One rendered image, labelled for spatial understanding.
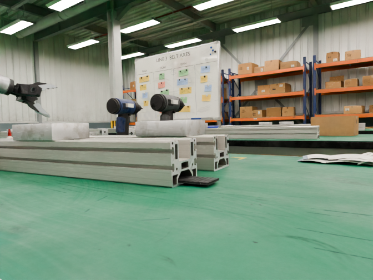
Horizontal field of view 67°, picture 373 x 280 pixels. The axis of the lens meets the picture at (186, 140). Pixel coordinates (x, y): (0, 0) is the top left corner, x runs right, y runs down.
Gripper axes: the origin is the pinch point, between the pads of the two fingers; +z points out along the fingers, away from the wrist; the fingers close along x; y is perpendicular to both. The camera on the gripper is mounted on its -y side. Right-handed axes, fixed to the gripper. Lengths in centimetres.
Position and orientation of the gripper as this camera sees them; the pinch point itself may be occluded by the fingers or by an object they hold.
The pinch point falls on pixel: (54, 101)
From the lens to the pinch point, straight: 146.8
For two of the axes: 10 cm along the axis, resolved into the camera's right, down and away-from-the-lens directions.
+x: -1.4, 9.7, -1.9
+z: 6.0, 2.4, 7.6
